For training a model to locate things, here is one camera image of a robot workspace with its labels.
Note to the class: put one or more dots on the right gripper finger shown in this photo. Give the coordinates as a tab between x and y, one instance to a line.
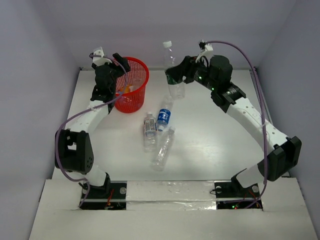
173	76
185	64

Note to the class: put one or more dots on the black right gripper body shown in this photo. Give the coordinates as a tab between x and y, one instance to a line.
197	71

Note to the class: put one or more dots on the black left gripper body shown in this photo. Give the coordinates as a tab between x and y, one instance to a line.
116	69

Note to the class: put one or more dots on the green label clear bottle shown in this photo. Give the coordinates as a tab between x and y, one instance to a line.
176	91

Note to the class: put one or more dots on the orange plastic bottle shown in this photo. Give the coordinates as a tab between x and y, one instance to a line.
126	89

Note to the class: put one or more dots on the blue label clear bottle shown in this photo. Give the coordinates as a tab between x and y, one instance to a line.
164	113

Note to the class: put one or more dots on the white orange label bottle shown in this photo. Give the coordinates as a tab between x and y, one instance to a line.
150	132

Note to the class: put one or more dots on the plain clear plastic bottle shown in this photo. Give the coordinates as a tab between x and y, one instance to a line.
163	150

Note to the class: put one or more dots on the red label cola bottle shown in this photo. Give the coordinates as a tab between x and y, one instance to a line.
137	83

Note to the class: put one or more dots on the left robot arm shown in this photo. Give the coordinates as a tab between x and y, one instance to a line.
73	148

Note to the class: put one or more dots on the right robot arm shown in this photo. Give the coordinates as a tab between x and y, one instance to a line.
282	152

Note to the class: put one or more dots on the red plastic mesh bin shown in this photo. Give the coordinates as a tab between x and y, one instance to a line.
134	92

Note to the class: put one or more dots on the silver foil tape strip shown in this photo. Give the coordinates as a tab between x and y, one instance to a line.
170	195

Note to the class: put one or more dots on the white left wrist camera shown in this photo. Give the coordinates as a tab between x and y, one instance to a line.
98	56

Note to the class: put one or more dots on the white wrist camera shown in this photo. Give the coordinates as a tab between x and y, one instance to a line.
205	50
98	56

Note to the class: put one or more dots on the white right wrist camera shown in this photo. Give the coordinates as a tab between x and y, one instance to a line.
205	50

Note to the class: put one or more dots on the aluminium rail on wall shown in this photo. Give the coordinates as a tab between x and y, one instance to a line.
260	95

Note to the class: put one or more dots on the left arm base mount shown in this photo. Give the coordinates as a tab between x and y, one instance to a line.
114	200

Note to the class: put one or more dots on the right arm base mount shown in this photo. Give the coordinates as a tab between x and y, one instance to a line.
229	198

